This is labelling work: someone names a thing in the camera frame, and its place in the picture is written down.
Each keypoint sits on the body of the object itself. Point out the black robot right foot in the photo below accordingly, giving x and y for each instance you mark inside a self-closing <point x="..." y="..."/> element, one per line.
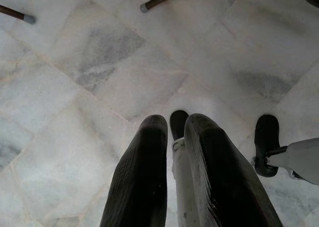
<point x="266" y="135"/>

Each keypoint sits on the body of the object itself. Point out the silver robot left leg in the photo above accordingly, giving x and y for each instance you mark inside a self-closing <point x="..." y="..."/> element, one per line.
<point x="180" y="179"/>

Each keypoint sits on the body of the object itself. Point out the black robot left foot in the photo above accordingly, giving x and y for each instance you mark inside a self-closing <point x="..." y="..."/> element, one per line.
<point x="178" y="125"/>

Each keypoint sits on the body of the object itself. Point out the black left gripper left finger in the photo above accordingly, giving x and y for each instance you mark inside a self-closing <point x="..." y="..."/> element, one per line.
<point x="142" y="172"/>

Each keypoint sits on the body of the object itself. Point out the black robot foot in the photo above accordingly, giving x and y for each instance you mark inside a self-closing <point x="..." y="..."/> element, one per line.
<point x="178" y="125"/>
<point x="266" y="135"/>

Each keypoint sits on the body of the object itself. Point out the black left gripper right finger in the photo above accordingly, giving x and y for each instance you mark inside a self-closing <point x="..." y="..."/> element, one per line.
<point x="216" y="172"/>

